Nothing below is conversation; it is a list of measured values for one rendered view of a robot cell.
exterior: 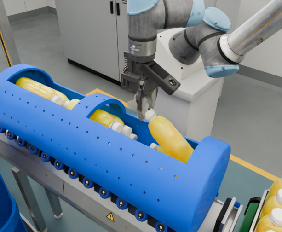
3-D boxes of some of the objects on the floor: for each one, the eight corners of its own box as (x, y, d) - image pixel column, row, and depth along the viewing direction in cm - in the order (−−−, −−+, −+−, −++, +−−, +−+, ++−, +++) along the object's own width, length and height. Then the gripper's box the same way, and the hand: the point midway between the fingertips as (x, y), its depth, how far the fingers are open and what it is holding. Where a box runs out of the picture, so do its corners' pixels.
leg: (59, 210, 194) (39, 147, 156) (64, 214, 192) (45, 151, 154) (52, 216, 190) (31, 153, 152) (58, 220, 188) (37, 157, 150)
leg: (43, 225, 185) (18, 162, 147) (49, 229, 182) (25, 166, 144) (36, 232, 181) (9, 169, 143) (42, 236, 179) (15, 173, 141)
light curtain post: (46, 162, 231) (-29, -82, 129) (51, 165, 229) (-22, -82, 126) (41, 167, 227) (-42, -82, 125) (45, 170, 225) (-35, -82, 122)
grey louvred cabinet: (92, 51, 417) (80, -60, 329) (219, 101, 306) (250, -45, 219) (64, 63, 384) (42, -56, 296) (194, 124, 273) (220, -38, 186)
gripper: (139, 41, 78) (139, 101, 91) (114, 55, 71) (118, 118, 84) (164, 48, 75) (160, 110, 87) (141, 63, 67) (141, 129, 80)
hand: (147, 114), depth 83 cm, fingers closed on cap, 4 cm apart
